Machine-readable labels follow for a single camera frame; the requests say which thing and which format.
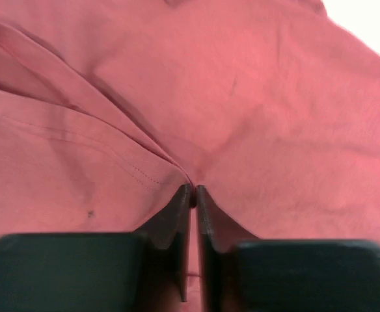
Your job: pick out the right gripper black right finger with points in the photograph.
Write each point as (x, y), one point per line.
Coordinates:
(241, 272)

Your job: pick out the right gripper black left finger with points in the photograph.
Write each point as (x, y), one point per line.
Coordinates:
(140, 270)

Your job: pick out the salmon pink t shirt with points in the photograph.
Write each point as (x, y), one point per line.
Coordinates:
(108, 107)

